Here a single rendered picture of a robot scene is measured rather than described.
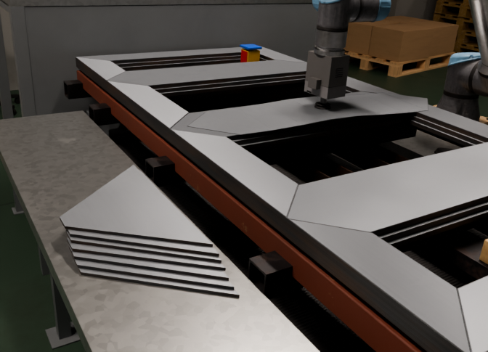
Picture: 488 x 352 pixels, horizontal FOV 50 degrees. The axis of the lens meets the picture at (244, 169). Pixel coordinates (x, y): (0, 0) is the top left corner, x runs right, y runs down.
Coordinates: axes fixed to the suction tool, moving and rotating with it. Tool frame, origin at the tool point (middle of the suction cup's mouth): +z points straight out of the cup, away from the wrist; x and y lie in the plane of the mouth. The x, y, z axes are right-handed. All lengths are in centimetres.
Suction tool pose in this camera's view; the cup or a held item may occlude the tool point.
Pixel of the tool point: (322, 111)
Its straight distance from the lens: 136.2
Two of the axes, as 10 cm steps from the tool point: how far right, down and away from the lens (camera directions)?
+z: -0.5, 9.1, 4.0
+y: 5.8, 3.6, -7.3
